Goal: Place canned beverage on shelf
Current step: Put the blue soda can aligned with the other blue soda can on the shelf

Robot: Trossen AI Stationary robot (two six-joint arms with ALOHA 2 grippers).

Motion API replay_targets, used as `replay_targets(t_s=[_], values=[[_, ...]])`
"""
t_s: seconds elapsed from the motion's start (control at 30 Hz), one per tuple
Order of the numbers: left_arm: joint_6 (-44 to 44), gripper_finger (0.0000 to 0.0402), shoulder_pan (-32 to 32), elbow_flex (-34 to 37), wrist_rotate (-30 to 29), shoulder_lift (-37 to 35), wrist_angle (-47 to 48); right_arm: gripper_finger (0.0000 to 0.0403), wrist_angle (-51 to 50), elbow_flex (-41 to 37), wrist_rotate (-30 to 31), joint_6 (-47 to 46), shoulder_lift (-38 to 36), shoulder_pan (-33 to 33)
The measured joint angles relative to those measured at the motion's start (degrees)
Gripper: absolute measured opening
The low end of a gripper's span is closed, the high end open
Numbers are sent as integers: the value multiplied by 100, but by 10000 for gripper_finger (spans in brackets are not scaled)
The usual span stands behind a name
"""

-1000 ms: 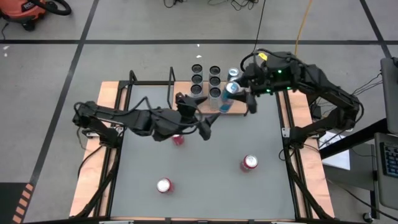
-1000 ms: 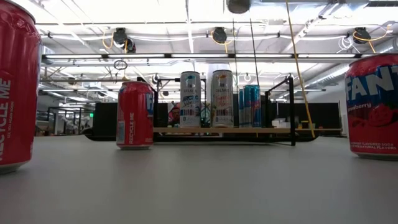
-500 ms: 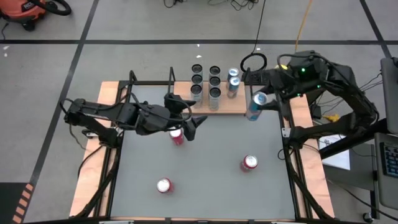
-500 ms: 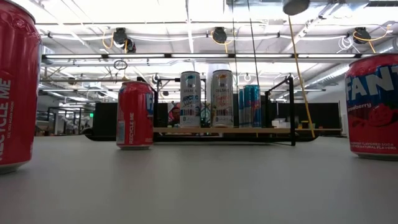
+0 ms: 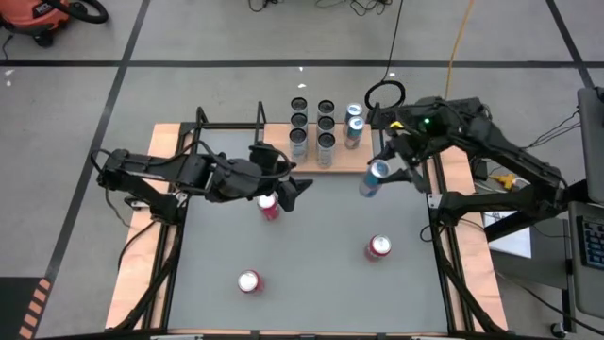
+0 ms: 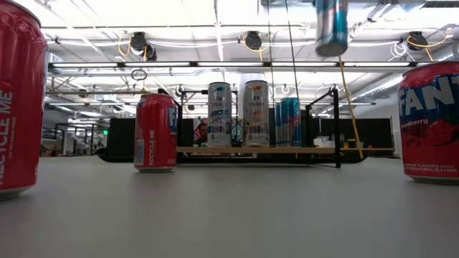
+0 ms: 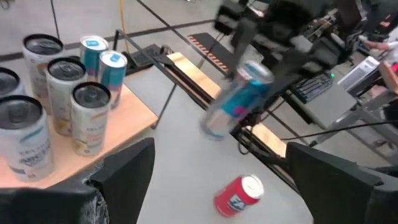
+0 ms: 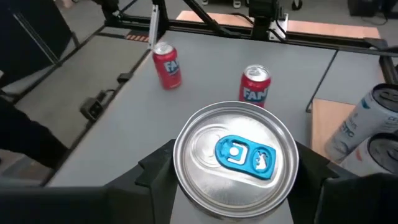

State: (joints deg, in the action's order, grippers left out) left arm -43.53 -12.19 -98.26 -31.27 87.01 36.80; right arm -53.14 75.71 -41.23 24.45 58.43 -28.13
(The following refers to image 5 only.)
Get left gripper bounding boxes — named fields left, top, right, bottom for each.
left=273, top=177, right=314, bottom=213

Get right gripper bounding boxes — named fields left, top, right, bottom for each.
left=377, top=125, right=431, bottom=194

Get red Fanta strawberry can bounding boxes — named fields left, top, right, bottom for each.
left=257, top=193, right=281, bottom=222
left=363, top=234, right=393, bottom=264
left=237, top=269, right=264, bottom=296

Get yellow power plug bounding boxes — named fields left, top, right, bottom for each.
left=490, top=173, right=515, bottom=190

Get white paper sheet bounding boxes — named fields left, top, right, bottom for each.
left=483, top=210, right=533, bottom=260

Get grey connector box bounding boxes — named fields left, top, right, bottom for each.
left=125, top=196, right=157, bottom=212

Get grey monitor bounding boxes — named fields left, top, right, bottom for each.
left=577, top=86, right=604, bottom=205

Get grey laptop keyboard deck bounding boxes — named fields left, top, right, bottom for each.
left=567, top=200, right=604, bottom=320

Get black floor mat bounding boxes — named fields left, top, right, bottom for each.
left=0, top=276, right=48, bottom=340

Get orange shop vacuum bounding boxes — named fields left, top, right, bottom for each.
left=0, top=0, right=72, bottom=48

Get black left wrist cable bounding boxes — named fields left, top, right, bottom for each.
left=249, top=141, right=296, bottom=181

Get wooden shelf with black frame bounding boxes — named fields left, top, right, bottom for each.
left=249, top=101, right=382, bottom=179

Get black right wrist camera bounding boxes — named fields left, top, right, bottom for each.
left=400, top=98, right=457, bottom=143

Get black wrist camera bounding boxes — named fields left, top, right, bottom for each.
left=207, top=158, right=279, bottom=203
left=400, top=98, right=457, bottom=143

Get coiled black cable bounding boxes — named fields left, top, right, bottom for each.
left=363, top=0, right=407, bottom=111

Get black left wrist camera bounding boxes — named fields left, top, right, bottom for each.
left=207, top=158, right=279, bottom=203

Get black metal table frame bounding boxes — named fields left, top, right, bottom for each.
left=106, top=106, right=510, bottom=337

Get yellow extension cable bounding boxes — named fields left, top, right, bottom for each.
left=443, top=0, right=476, bottom=103

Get tangled black floor cables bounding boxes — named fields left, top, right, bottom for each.
left=247, top=0, right=395, bottom=19

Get black vacuum hose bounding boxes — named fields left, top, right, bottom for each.
left=44, top=0, right=110, bottom=26

